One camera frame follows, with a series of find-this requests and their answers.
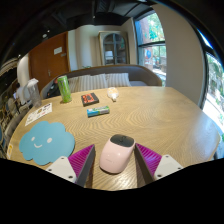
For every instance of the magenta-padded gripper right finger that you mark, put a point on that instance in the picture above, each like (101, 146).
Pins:
(166, 165)

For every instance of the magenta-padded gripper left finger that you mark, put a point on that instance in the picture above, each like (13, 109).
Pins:
(63, 168)

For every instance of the pink computer mouse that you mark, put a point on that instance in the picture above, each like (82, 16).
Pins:
(116, 156)

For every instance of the blue cloud-shaped mouse pad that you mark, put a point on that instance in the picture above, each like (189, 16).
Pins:
(45, 141)

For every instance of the yellow sticker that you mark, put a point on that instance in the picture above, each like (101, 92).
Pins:
(9, 151)

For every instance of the white sticker sheet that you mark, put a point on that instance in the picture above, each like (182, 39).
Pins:
(38, 114)

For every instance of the small blue-green packet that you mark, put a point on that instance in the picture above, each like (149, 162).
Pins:
(98, 111)

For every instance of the black and red flat box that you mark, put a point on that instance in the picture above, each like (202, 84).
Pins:
(90, 99)

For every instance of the black backpack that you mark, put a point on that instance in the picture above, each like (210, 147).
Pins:
(53, 90)

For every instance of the group of white chairs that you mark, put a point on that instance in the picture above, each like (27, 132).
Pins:
(10, 110)

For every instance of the green drink can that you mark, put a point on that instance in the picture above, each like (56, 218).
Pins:
(64, 89)

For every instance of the striped cushion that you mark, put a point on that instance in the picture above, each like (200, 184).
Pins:
(95, 82)
(75, 84)
(117, 80)

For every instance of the person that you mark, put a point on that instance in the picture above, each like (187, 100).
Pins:
(19, 91)

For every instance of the large black-framed side window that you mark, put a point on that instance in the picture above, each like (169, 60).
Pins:
(215, 90)

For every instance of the white plastic-wrapped item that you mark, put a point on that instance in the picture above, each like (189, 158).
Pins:
(113, 93)

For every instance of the grey-brown curved sofa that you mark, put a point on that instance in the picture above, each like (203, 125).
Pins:
(140, 71)

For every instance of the brown wooden door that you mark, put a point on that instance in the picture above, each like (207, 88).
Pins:
(46, 63)

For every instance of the arched glass-door cabinet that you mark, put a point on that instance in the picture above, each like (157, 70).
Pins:
(114, 48)

